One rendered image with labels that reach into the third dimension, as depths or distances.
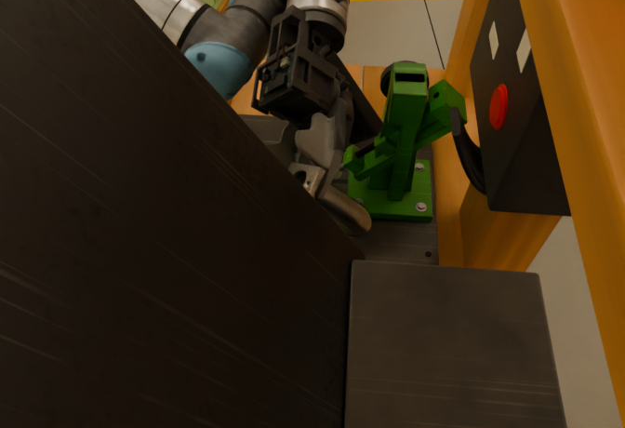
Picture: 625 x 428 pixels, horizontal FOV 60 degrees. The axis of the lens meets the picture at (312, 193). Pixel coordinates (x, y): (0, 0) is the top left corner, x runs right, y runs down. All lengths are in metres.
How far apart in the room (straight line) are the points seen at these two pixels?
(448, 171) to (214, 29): 0.58
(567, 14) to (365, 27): 2.57
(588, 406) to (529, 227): 1.17
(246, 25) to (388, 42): 2.11
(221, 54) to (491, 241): 0.48
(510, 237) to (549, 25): 0.57
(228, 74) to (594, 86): 0.46
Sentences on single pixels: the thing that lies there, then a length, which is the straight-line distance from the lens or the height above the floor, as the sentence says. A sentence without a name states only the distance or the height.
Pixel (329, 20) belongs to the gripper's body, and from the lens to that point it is 0.64.
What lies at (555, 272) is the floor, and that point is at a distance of 2.10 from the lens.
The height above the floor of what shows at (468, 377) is 1.24.
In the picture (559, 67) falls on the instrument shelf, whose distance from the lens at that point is 0.29.
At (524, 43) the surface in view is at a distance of 0.39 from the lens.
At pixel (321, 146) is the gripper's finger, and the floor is 1.27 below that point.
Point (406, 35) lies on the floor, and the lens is 2.82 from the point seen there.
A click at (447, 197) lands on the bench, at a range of 1.04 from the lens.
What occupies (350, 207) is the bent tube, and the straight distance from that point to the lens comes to 0.60.
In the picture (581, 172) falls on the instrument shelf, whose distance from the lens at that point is 0.25.
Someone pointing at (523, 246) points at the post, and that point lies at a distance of 0.88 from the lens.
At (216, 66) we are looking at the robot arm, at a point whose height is 1.29.
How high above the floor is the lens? 1.70
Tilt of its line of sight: 54 degrees down
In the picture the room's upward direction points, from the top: straight up
